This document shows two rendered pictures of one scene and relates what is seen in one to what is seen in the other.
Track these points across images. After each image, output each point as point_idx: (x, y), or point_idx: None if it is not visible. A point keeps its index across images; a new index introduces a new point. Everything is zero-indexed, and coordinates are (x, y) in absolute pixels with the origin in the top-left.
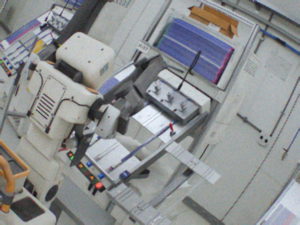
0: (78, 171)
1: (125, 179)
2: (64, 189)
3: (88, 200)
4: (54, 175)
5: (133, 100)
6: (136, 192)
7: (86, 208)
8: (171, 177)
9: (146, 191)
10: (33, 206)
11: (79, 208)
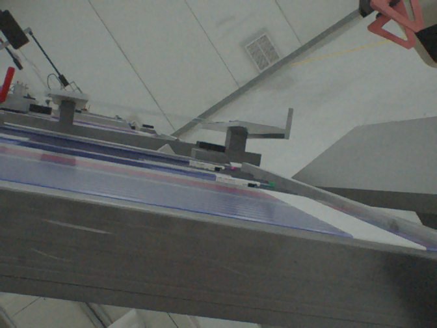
0: None
1: (216, 152)
2: (402, 148)
3: (335, 176)
4: None
5: None
6: (144, 325)
7: (352, 152)
8: (4, 315)
9: (112, 325)
10: None
11: (369, 140)
